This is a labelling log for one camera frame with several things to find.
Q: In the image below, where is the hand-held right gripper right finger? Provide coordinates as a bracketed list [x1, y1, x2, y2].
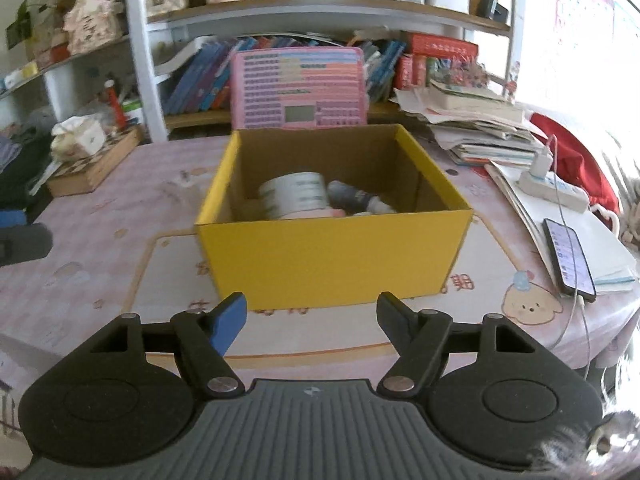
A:
[375, 290, 539, 399]

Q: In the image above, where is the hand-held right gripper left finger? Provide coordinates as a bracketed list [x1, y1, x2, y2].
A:
[86, 291, 248, 397]

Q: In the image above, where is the yellow cardboard box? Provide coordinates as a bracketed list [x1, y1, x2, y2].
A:
[195, 123, 474, 311]

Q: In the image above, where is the grey small bottle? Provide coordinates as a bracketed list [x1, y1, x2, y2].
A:
[327, 181, 397, 217]

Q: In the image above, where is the white tape roll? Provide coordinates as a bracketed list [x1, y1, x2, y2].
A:
[258, 171, 329, 220]

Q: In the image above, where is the dark cloth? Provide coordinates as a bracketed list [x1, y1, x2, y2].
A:
[0, 127, 56, 211]

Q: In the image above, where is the wooden box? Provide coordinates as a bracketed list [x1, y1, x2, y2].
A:
[47, 124, 146, 197]

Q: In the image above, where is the white tissue pack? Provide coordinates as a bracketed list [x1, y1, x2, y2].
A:
[49, 114, 109, 161]

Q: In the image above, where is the red bottle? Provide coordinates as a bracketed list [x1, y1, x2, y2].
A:
[102, 79, 126, 131]

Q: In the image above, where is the green and white box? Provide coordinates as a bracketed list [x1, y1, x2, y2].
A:
[122, 99, 146, 129]

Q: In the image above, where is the black smartphone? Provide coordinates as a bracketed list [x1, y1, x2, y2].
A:
[542, 217, 599, 304]

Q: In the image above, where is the white power strip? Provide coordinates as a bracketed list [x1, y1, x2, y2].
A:
[515, 169, 592, 211]

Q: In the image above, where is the white charger plug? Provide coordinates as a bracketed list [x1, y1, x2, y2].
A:
[529, 148, 555, 181]

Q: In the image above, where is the stack of books and papers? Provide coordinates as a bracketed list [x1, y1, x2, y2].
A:
[392, 79, 546, 167]

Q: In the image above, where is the white paper stack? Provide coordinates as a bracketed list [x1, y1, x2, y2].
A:
[484, 159, 639, 294]

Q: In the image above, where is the green plant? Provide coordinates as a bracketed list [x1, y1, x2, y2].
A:
[4, 0, 66, 51]

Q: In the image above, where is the floral fabric bag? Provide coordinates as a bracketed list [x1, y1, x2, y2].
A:
[62, 0, 126, 56]

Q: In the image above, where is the red cloth bag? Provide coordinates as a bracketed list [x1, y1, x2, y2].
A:
[529, 112, 621, 217]

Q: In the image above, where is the row of blue books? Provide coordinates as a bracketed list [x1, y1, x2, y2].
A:
[164, 37, 236, 116]

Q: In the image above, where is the fuzzy grey clothing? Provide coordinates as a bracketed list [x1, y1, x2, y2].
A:
[520, 350, 640, 480]

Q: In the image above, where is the row of slanted thin books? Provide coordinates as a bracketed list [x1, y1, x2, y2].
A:
[362, 39, 406, 104]

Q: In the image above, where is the pink learning tablet toy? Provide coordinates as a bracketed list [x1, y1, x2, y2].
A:
[229, 45, 370, 131]

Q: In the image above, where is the red boxed book set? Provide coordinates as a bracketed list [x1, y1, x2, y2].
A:
[393, 32, 479, 91]

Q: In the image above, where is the white bookshelf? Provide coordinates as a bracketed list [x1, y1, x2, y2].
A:
[122, 0, 526, 144]

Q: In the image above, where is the small black box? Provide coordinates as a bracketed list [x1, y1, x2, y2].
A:
[474, 0, 511, 24]

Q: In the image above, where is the white charging cable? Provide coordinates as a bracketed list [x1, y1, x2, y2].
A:
[544, 133, 594, 386]

